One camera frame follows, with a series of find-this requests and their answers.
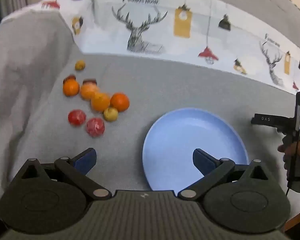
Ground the grey deer print sofa cover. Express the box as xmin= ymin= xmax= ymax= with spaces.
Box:
xmin=0 ymin=0 xmax=300 ymax=221

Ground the person's right hand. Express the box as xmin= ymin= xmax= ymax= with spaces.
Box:
xmin=277 ymin=141 xmax=300 ymax=170

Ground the smooth red tomato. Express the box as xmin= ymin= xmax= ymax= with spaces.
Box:
xmin=68 ymin=109 xmax=86 ymax=126

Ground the plastic orange mandarin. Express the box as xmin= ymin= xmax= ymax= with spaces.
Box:
xmin=90 ymin=92 xmax=111 ymax=112

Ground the small yellow fruit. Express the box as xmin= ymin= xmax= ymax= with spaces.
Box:
xmin=75 ymin=60 xmax=86 ymax=71

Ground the dark red jujube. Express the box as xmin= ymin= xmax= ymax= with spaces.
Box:
xmin=82 ymin=79 xmax=97 ymax=85
xmin=63 ymin=74 xmax=76 ymax=83

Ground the yellow-green small round fruit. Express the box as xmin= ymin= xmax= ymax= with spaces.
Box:
xmin=103 ymin=107 xmax=119 ymax=122

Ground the bare orange mandarin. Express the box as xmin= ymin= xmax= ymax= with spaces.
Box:
xmin=110 ymin=93 xmax=130 ymax=112
xmin=63 ymin=79 xmax=80 ymax=97

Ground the crinkly red tomato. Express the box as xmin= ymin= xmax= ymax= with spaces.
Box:
xmin=85 ymin=118 xmax=105 ymax=137

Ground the pale orange mandarin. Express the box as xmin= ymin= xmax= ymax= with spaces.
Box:
xmin=80 ymin=82 xmax=99 ymax=100

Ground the blue round plate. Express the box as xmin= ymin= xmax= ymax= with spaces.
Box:
xmin=142 ymin=108 xmax=249 ymax=193

